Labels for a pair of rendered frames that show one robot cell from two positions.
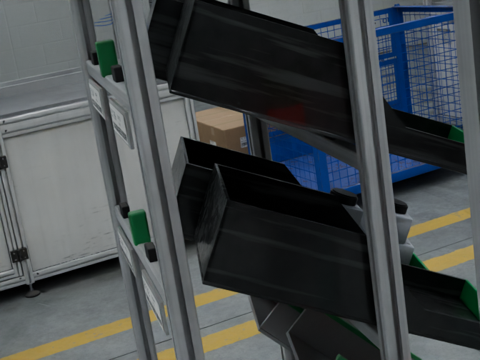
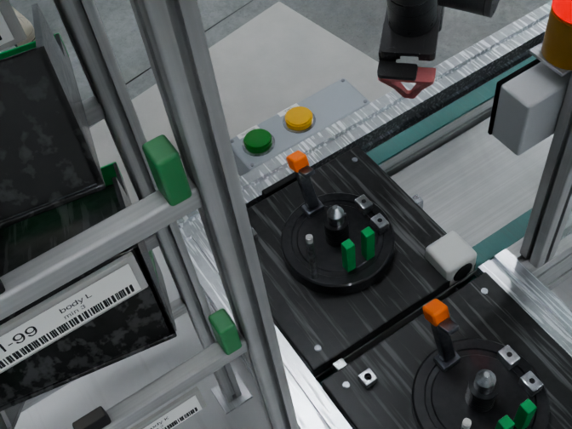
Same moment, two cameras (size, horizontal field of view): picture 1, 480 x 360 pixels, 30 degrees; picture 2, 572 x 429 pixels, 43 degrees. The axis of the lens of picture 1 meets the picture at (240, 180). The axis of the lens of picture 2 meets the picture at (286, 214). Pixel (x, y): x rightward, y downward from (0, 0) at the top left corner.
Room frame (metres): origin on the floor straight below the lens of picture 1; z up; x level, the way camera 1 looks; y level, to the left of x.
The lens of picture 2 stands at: (0.65, 0.29, 1.74)
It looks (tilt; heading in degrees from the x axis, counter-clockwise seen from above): 54 degrees down; 258
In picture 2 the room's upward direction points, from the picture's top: 9 degrees counter-clockwise
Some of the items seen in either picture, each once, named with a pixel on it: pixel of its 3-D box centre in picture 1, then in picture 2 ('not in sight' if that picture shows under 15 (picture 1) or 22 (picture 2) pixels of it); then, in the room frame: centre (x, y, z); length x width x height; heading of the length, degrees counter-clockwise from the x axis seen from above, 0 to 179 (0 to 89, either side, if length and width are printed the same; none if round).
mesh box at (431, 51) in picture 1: (364, 102); not in sight; (5.31, -0.81, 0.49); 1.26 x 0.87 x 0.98; 115
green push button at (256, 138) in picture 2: not in sight; (258, 142); (0.53, -0.40, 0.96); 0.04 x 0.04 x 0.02
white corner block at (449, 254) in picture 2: not in sight; (450, 259); (0.37, -0.12, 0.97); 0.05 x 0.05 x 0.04; 14
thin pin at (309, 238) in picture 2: not in sight; (311, 257); (0.54, -0.15, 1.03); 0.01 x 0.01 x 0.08
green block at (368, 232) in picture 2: not in sight; (368, 243); (0.47, -0.15, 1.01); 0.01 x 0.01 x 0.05; 14
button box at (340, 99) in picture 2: not in sight; (300, 134); (0.46, -0.42, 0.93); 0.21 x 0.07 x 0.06; 14
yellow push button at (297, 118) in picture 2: not in sight; (299, 120); (0.46, -0.42, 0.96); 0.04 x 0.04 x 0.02
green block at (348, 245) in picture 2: not in sight; (348, 255); (0.50, -0.15, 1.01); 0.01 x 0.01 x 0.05; 14
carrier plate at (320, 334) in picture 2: not in sight; (338, 249); (0.49, -0.19, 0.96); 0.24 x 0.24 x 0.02; 14
